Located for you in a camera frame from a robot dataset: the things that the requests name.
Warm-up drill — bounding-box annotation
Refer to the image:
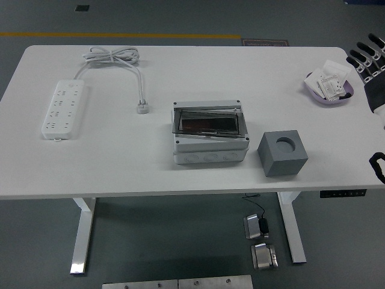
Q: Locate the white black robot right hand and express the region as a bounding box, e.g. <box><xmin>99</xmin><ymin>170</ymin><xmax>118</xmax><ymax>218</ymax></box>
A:
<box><xmin>345</xmin><ymin>33</ymin><xmax>385</xmax><ymax>130</ymax></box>

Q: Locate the smoky transparent hinged box lid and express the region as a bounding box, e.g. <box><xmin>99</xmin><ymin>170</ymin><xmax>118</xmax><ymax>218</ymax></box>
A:
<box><xmin>174</xmin><ymin>107</ymin><xmax>247</xmax><ymax>141</ymax></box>

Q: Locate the grey plastic junction box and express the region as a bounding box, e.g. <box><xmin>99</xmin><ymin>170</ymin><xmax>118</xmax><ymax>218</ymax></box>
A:
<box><xmin>171</xmin><ymin>99</ymin><xmax>250</xmax><ymax>166</ymax></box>

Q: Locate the orange cylindrical battery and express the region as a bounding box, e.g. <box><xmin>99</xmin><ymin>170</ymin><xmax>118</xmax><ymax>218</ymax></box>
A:
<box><xmin>183</xmin><ymin>119</ymin><xmax>211</xmax><ymax>131</ymax></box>

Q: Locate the plain white plastic bag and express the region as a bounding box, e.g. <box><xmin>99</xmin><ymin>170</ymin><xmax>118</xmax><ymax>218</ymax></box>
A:
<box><xmin>323</xmin><ymin>59</ymin><xmax>352</xmax><ymax>81</ymax></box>

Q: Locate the printed white socket card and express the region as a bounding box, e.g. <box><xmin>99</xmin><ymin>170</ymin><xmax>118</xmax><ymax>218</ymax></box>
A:
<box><xmin>317</xmin><ymin>74</ymin><xmax>347</xmax><ymax>99</ymax></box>

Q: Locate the purple shallow dish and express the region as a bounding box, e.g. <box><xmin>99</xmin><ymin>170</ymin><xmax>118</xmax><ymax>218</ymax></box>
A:
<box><xmin>303</xmin><ymin>72</ymin><xmax>356</xmax><ymax>108</ymax></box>

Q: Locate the small white packet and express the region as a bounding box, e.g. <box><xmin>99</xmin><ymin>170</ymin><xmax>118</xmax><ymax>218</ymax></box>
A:
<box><xmin>304</xmin><ymin>68</ymin><xmax>325</xmax><ymax>96</ymax></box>

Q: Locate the black table control panel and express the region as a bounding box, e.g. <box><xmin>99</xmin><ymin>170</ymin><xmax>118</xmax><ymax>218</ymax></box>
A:
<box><xmin>319</xmin><ymin>188</ymin><xmax>368</xmax><ymax>199</ymax></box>

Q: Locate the grey block with round hole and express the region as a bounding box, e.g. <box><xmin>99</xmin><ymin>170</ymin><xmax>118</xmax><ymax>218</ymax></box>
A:
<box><xmin>257</xmin><ymin>129</ymin><xmax>309</xmax><ymax>178</ymax></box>

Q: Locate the brown floor sign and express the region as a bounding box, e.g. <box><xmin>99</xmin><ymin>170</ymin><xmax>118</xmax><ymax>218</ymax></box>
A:
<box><xmin>241</xmin><ymin>38</ymin><xmax>290</xmax><ymax>48</ymax></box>

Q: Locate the white table leg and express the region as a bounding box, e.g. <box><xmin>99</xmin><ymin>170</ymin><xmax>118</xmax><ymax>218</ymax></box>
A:
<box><xmin>69</xmin><ymin>197</ymin><xmax>97</xmax><ymax>275</ymax></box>
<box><xmin>277</xmin><ymin>191</ymin><xmax>307</xmax><ymax>264</ymax></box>

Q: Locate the silver foot pedal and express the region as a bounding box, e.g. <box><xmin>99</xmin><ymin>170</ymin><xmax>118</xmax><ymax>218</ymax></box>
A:
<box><xmin>250</xmin><ymin>243</ymin><xmax>279</xmax><ymax>270</ymax></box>
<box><xmin>242</xmin><ymin>213</ymin><xmax>270</xmax><ymax>240</ymax></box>

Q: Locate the grey metal plate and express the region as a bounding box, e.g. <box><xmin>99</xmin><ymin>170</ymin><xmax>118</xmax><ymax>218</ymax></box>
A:
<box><xmin>102</xmin><ymin>279</ymin><xmax>180</xmax><ymax>289</ymax></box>

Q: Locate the white power strip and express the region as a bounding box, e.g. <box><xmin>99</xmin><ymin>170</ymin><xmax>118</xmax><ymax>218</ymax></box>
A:
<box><xmin>40</xmin><ymin>78</ymin><xmax>90</xmax><ymax>141</ymax></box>

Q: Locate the black pedal cable with plug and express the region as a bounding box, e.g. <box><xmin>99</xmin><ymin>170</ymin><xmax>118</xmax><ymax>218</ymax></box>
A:
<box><xmin>242</xmin><ymin>193</ymin><xmax>271</xmax><ymax>238</ymax></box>

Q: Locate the white power strip cord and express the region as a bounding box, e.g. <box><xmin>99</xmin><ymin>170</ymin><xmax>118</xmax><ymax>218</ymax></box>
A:
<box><xmin>73</xmin><ymin>46</ymin><xmax>150</xmax><ymax>115</ymax></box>

